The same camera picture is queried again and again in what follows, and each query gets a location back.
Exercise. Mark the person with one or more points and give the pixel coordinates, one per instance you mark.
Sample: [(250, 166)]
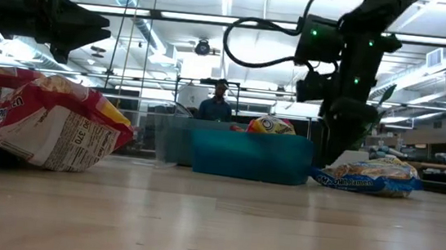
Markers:
[(215, 108)]

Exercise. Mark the green artificial succulent plant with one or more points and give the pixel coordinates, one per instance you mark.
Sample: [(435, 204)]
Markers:
[(386, 95)]

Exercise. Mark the orange Maruchan ramen pack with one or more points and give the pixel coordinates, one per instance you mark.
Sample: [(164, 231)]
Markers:
[(270, 125)]

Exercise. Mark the red Maruchan ramen pack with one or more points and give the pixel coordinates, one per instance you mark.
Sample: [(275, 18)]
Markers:
[(237, 128), (59, 125)]

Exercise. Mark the round black ceiling camera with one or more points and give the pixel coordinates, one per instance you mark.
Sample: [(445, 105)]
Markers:
[(202, 47)]

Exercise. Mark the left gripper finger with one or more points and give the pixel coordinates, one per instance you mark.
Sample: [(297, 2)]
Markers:
[(88, 37), (81, 19)]

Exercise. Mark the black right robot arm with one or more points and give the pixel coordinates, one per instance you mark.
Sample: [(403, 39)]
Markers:
[(361, 52)]

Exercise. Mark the large teal plastic bin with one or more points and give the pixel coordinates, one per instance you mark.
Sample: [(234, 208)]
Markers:
[(172, 144)]

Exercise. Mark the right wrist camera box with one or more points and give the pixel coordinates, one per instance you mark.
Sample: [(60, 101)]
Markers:
[(313, 86)]

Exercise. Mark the small teal plastic bin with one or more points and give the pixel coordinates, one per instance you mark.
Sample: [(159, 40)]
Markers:
[(250, 156)]

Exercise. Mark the black overhead frame bar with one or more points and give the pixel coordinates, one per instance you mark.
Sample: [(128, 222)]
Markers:
[(155, 13)]

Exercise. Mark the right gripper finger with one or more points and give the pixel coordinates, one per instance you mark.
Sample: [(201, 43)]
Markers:
[(333, 146), (350, 143)]

